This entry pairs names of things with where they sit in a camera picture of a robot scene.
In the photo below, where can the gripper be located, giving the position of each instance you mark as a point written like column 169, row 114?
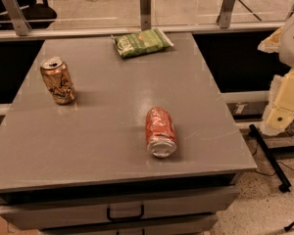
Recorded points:
column 279, row 112

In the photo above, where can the orange gold soda can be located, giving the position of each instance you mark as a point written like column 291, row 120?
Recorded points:
column 56, row 76

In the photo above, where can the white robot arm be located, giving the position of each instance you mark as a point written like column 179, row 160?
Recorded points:
column 286, row 48

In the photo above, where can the green jalapeno chip bag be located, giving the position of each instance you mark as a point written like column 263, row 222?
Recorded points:
column 141, row 43

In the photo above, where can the red crushed soda can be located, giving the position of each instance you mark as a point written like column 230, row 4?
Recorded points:
column 161, row 139

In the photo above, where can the black floor stand bar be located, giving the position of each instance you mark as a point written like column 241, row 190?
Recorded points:
column 285, row 184

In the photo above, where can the grey lower drawer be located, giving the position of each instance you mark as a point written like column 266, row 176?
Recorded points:
column 178, row 225

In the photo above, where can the grey drawer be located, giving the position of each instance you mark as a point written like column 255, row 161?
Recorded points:
column 93, row 210
column 178, row 225

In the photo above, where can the black office chair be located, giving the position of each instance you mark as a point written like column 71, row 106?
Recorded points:
column 37, row 12

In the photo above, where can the grey upper drawer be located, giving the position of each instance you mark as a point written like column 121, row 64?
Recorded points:
column 93, row 210

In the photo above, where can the right metal bracket post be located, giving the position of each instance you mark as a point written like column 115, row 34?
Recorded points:
column 224, row 17

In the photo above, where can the metal bracket post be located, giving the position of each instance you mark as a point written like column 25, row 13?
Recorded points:
column 20, row 25
column 145, row 14
column 224, row 17

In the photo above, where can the middle metal bracket post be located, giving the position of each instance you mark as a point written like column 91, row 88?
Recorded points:
column 145, row 14

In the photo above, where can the black drawer handle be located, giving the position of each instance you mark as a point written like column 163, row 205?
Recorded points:
column 125, row 212

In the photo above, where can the left metal bracket post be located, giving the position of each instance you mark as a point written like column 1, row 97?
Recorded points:
column 20, row 25

